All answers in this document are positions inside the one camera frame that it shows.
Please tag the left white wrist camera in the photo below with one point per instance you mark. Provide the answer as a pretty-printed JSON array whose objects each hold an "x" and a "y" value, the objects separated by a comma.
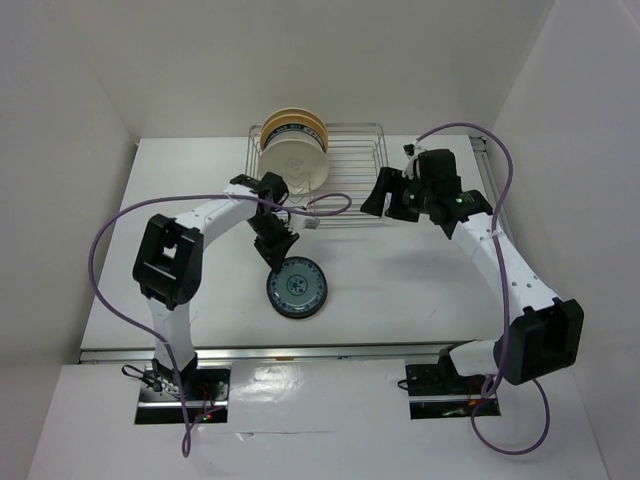
[{"x": 296, "y": 222}]

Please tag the small blue patterned plate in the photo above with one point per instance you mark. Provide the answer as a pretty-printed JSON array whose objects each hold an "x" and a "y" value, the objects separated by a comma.
[{"x": 299, "y": 290}]

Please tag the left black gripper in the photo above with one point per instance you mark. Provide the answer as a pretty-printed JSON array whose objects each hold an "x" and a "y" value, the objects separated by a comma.
[{"x": 274, "y": 253}]

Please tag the aluminium front rail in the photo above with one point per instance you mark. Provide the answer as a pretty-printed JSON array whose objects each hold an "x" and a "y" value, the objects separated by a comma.
[{"x": 403, "y": 350}]

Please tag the tan yellow plate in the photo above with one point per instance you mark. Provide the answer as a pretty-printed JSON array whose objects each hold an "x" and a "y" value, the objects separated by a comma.
[{"x": 291, "y": 118}]

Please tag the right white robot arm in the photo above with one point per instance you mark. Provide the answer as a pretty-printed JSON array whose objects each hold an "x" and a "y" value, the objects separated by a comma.
[{"x": 541, "y": 331}]

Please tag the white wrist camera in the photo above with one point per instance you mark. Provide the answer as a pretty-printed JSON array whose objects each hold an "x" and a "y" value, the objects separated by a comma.
[
  {"x": 412, "y": 151},
  {"x": 296, "y": 222}
]

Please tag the chrome wire dish rack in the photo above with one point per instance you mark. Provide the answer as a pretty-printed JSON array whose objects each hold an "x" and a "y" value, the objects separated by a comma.
[{"x": 356, "y": 152}]

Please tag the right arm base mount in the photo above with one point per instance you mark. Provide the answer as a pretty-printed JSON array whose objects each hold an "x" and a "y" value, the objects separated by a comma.
[{"x": 432, "y": 397}]

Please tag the navy rimmed lettered plate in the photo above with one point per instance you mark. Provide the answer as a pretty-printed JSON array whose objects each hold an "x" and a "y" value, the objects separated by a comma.
[{"x": 290, "y": 131}]

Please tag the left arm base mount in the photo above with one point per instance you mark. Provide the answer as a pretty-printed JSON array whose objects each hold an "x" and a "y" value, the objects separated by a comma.
[{"x": 159, "y": 403}]

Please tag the cream bear plate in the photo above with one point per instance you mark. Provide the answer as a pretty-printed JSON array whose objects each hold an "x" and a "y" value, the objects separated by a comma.
[{"x": 301, "y": 164}]

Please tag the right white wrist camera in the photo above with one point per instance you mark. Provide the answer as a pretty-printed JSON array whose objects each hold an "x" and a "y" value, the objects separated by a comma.
[{"x": 412, "y": 151}]

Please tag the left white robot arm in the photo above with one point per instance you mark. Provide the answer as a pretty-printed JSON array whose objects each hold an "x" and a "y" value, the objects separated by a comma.
[{"x": 169, "y": 263}]

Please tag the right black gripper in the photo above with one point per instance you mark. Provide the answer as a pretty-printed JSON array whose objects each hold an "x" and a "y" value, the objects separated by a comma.
[{"x": 389, "y": 180}]

